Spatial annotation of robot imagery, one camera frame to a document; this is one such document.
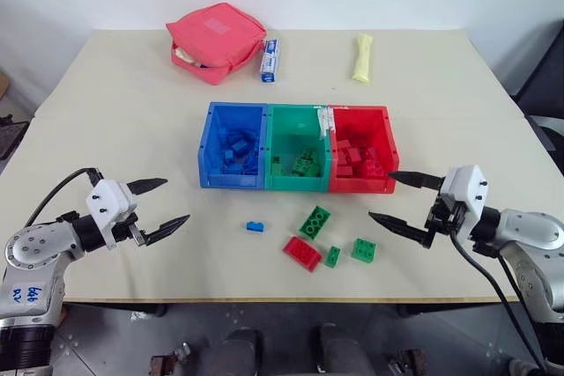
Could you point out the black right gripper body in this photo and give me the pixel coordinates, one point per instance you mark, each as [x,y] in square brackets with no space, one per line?
[447,215]

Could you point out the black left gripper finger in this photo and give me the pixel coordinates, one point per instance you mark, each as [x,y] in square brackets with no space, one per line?
[147,184]
[169,227]

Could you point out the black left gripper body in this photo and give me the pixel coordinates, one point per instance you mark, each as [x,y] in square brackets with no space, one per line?
[125,230]

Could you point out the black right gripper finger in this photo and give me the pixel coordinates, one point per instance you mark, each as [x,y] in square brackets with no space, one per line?
[398,225]
[414,179]

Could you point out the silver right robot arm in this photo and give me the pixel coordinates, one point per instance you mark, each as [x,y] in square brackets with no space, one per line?
[524,230]

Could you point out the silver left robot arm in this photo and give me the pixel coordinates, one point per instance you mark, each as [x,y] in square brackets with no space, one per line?
[39,246]

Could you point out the square green building brick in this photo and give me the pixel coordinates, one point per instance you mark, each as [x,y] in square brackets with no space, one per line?
[363,250]

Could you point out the large red building brick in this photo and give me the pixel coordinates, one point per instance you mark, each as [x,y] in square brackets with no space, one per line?
[371,170]

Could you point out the red plastic storage bin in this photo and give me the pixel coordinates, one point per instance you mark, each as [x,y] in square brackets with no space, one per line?
[388,142]

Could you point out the blue plastic storage bin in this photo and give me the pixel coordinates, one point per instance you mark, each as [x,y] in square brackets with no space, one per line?
[211,173]

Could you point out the narrow green building brick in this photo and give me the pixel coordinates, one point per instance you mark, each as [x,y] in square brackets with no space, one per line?
[333,257]

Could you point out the green brick with round holes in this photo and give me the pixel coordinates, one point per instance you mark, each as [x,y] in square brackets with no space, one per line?
[314,223]

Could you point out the white paper scrap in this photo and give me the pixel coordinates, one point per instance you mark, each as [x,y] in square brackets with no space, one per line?
[141,315]

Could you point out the small blue building brick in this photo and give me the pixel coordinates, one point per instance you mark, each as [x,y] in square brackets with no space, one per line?
[257,226]

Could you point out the red rectangular building brick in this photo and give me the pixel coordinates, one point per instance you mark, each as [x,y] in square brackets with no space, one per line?
[302,252]

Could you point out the white paper label strip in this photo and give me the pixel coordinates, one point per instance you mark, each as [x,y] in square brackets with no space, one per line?
[325,123]

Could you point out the large green building brick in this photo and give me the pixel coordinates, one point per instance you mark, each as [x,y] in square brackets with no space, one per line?
[306,165]

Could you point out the dark green slim brick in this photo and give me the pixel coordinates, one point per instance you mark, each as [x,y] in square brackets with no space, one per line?
[276,167]

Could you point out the silver metal knob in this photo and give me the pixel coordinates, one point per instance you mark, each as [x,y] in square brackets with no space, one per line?
[183,351]

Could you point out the yellow rolled cloth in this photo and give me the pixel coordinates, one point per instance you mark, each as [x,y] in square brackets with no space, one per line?
[363,58]

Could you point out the green plastic storage bin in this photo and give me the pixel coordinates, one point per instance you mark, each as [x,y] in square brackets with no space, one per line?
[288,127]

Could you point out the rusty brown metal foot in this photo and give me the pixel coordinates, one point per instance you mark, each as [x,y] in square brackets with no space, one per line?
[162,365]

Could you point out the dark rounded shape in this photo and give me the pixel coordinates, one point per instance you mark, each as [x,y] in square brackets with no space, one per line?
[241,351]
[341,351]

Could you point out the black bag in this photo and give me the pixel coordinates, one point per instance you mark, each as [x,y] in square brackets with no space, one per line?
[9,136]

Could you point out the black office chair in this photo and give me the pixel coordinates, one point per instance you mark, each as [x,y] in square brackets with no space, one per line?
[544,85]

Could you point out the red fabric zipper pouch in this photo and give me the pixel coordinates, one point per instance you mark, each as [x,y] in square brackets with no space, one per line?
[218,37]

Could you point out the blue and white small box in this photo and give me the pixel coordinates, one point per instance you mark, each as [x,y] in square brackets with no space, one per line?
[270,61]

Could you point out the brown cardboard box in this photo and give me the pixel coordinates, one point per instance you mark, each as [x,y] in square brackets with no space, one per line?
[3,85]

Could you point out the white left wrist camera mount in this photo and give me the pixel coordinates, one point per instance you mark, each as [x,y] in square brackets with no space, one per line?
[110,202]

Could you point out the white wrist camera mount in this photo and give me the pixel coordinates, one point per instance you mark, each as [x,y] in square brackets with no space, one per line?
[110,202]
[467,189]

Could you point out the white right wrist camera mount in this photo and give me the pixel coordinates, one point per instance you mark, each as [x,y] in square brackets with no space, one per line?
[467,189]

